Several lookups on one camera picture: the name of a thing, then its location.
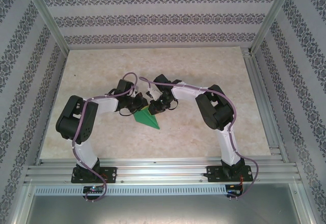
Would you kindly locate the aluminium side rail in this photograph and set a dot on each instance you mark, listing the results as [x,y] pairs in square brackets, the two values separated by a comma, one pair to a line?
[261,94]

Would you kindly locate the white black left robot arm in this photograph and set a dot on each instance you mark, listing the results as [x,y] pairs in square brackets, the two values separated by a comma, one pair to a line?
[84,152]

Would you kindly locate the aluminium frame post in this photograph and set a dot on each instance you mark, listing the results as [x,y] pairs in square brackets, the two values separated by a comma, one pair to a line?
[272,15]
[47,15]

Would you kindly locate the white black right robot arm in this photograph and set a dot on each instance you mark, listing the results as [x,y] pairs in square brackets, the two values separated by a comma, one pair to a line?
[228,145]

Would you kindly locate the aluminium mounting rail beam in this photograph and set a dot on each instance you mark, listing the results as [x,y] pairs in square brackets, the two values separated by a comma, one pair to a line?
[163,169]

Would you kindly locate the green paper sheet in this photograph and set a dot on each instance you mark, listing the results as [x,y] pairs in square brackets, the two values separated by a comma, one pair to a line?
[146,121]

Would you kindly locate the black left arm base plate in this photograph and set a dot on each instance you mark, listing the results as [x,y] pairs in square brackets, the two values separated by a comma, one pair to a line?
[110,174]

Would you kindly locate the aluminium lower frame rail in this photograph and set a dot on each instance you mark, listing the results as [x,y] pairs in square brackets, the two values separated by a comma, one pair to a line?
[20,203]
[307,203]

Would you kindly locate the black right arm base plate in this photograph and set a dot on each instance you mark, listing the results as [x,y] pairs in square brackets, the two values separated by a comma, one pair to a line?
[214,174]

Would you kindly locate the grey metal sheet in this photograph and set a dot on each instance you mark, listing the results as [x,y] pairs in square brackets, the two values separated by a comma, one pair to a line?
[163,208]

